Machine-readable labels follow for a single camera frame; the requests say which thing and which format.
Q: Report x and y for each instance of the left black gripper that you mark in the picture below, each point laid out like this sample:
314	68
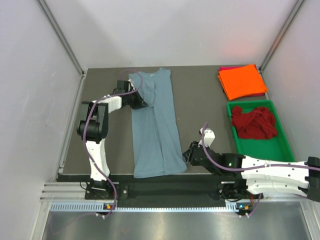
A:
140	102

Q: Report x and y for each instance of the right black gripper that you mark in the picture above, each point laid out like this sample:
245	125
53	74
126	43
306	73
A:
189	154

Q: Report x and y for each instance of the grey-blue t-shirt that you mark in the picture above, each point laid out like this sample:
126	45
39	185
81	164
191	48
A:
156	142

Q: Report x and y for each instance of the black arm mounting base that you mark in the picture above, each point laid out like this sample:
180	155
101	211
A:
127	187

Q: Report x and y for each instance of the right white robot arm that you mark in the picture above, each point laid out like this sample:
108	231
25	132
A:
259	176

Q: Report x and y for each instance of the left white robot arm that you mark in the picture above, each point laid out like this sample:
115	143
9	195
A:
93	129

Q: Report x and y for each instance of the dark red t-shirt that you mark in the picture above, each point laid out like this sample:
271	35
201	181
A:
258	124

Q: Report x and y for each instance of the green plastic tray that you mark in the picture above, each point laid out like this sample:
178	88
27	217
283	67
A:
275	149

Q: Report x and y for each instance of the folded orange t-shirt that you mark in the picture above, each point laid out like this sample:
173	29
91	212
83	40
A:
241	81

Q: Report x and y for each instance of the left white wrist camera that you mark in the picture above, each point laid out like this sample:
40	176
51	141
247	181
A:
131	87

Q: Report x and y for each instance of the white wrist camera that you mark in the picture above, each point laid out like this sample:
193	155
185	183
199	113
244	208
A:
208	137
131	87

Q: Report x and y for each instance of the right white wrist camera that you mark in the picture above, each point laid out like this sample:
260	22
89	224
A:
208	137

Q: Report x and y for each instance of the slotted grey cable duct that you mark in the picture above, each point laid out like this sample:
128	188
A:
104	207

